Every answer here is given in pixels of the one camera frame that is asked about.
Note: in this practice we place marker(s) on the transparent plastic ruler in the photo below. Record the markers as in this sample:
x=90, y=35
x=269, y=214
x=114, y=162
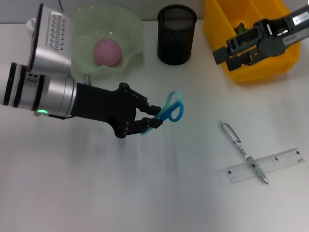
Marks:
x=277, y=163

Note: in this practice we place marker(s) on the green plastic wrapper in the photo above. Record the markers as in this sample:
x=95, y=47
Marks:
x=240, y=27

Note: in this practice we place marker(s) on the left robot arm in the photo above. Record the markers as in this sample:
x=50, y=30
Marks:
x=24, y=87

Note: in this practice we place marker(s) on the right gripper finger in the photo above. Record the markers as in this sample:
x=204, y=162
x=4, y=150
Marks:
x=220, y=56
x=243, y=39

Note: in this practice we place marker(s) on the green label water bottle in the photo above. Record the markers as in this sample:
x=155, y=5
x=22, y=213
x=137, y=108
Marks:
x=30, y=25

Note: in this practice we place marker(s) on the pink peach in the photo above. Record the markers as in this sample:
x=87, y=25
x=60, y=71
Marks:
x=107, y=52

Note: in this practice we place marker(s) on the yellow plastic bin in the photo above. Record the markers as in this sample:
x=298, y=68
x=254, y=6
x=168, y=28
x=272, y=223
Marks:
x=260, y=72

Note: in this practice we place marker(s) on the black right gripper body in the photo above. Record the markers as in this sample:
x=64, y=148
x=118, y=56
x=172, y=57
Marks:
x=277, y=38

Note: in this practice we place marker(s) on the clear ballpoint pen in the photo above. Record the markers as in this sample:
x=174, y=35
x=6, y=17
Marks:
x=243, y=151

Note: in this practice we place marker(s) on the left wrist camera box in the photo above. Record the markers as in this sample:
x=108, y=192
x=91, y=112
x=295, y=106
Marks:
x=50, y=41

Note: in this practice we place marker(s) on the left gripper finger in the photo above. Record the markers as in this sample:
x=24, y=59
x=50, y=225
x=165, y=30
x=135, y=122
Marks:
x=147, y=124
x=154, y=110

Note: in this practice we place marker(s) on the green glass fruit plate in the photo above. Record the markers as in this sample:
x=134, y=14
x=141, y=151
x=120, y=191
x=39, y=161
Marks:
x=130, y=31

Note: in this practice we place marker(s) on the black mesh pen holder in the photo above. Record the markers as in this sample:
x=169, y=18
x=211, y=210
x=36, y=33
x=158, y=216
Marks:
x=175, y=43

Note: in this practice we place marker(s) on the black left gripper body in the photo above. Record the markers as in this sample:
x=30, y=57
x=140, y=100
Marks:
x=101, y=106

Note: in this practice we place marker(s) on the blue scissors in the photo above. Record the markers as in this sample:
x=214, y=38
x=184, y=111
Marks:
x=169, y=110

